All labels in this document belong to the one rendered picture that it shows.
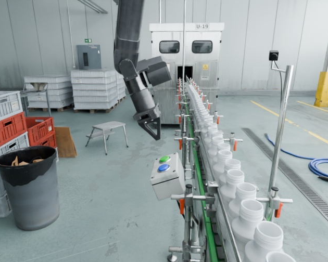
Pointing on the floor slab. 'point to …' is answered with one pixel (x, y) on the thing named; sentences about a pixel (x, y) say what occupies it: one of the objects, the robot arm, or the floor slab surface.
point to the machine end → (174, 42)
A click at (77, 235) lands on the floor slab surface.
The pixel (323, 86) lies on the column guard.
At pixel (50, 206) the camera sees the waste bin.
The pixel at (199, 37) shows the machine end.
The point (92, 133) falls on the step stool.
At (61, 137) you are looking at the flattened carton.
